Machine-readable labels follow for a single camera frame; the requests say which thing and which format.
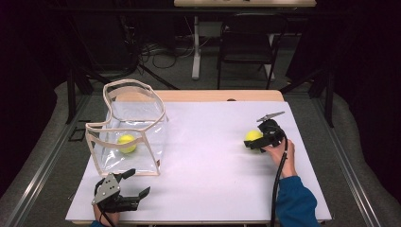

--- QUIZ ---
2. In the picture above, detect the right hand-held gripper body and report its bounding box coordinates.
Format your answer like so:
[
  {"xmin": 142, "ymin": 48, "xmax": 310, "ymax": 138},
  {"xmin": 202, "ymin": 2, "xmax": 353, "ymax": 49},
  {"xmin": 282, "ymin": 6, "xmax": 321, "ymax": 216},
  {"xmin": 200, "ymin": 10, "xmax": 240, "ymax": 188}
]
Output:
[{"xmin": 255, "ymin": 111, "xmax": 288, "ymax": 148}]

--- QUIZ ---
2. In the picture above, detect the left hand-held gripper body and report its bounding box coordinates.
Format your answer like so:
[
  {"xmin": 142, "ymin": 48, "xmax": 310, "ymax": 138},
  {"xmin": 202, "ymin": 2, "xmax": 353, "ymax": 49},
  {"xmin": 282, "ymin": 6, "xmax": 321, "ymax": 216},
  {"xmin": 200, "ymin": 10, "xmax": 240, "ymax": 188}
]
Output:
[{"xmin": 92, "ymin": 172, "xmax": 141, "ymax": 213}]

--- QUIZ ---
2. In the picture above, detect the yellow tennis ball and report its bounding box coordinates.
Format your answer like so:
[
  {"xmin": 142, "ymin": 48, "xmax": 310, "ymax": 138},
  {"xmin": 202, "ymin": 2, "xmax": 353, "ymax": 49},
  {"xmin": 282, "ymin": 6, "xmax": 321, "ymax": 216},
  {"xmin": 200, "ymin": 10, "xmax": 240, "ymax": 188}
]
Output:
[
  {"xmin": 117, "ymin": 134, "xmax": 138, "ymax": 154},
  {"xmin": 245, "ymin": 129, "xmax": 264, "ymax": 143}
]

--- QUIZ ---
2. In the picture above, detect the clear bag with beige trim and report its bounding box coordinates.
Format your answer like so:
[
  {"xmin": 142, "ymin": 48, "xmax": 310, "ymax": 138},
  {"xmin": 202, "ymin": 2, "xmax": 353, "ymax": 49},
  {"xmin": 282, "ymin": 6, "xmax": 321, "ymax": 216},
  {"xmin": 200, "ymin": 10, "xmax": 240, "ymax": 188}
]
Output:
[{"xmin": 84, "ymin": 78, "xmax": 170, "ymax": 177}]

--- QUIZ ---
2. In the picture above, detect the person's right hand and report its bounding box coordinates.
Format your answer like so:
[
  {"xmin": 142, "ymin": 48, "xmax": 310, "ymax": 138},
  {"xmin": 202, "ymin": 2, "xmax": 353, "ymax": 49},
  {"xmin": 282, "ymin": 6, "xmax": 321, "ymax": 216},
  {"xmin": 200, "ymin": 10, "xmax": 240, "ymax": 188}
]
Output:
[{"xmin": 264, "ymin": 138, "xmax": 298, "ymax": 180}]

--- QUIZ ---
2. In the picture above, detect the person's left hand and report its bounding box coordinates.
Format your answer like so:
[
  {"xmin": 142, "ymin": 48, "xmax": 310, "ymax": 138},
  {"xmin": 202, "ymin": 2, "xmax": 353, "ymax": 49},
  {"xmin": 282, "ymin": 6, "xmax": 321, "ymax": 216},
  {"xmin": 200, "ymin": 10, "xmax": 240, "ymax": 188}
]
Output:
[{"xmin": 93, "ymin": 203, "xmax": 121, "ymax": 227}]

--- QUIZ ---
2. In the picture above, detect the white table mat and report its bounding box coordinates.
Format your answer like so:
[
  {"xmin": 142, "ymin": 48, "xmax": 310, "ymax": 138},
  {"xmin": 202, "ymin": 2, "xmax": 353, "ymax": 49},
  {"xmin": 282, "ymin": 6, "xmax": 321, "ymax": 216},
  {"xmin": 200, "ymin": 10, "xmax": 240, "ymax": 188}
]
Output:
[{"xmin": 65, "ymin": 100, "xmax": 333, "ymax": 222}]

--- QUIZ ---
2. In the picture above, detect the black metal stand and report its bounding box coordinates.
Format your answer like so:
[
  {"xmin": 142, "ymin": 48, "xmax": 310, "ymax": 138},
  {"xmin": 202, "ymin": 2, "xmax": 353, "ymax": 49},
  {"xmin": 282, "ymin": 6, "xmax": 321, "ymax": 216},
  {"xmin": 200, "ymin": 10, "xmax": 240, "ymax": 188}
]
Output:
[
  {"xmin": 278, "ymin": 69, "xmax": 336, "ymax": 129},
  {"xmin": 65, "ymin": 67, "xmax": 96, "ymax": 125}
]

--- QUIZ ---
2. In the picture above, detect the wooden table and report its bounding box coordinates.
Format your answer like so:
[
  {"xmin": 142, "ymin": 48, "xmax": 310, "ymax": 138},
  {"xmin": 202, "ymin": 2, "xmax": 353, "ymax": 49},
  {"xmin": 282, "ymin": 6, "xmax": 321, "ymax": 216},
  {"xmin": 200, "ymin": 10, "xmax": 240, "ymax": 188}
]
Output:
[{"xmin": 65, "ymin": 89, "xmax": 333, "ymax": 226}]

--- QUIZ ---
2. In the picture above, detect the black chair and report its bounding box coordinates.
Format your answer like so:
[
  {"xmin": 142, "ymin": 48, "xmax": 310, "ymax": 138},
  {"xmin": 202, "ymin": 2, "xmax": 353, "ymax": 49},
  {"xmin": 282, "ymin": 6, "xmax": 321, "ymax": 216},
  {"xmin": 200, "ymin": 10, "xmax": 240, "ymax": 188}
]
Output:
[{"xmin": 217, "ymin": 12, "xmax": 289, "ymax": 91}]

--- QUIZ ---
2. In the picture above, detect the white-legged desk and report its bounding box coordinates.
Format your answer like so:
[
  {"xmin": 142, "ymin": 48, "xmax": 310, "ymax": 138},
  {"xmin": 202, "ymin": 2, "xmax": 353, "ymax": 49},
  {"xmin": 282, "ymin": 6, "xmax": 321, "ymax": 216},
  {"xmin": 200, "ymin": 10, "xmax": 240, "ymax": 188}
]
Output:
[{"xmin": 173, "ymin": 0, "xmax": 317, "ymax": 80}]

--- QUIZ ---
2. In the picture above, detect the dark curtain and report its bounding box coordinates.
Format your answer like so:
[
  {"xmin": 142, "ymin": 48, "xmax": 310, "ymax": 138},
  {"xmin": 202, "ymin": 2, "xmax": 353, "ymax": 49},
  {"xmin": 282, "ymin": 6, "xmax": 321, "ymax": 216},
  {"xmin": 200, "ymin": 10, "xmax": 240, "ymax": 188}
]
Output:
[
  {"xmin": 0, "ymin": 0, "xmax": 69, "ymax": 193},
  {"xmin": 315, "ymin": 0, "xmax": 401, "ymax": 202}
]

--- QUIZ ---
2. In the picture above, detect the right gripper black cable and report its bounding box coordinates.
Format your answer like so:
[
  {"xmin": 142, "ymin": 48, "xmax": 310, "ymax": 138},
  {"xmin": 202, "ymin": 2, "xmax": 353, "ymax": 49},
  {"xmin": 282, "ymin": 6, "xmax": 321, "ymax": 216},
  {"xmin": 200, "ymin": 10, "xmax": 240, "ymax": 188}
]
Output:
[{"xmin": 270, "ymin": 136, "xmax": 289, "ymax": 227}]

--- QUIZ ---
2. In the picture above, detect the small black frame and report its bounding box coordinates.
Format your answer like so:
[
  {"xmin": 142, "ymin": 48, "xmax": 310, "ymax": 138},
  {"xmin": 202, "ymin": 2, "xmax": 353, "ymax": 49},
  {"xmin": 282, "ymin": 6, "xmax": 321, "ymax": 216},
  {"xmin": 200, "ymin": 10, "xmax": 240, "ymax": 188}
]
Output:
[{"xmin": 67, "ymin": 126, "xmax": 87, "ymax": 143}]

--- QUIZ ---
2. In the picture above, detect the metal floor rail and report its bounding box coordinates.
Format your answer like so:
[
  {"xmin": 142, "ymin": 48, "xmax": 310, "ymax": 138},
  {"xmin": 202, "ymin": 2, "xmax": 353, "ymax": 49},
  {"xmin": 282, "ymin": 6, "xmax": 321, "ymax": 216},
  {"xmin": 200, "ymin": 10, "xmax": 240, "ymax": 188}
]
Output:
[
  {"xmin": 6, "ymin": 94, "xmax": 93, "ymax": 227},
  {"xmin": 310, "ymin": 94, "xmax": 383, "ymax": 227}
]

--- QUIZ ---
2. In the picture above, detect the bundle of floor cables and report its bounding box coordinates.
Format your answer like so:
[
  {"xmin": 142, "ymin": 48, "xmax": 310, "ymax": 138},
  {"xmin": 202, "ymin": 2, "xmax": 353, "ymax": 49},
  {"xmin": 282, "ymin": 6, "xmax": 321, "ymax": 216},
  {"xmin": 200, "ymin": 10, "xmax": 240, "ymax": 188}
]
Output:
[{"xmin": 138, "ymin": 39, "xmax": 197, "ymax": 70}]

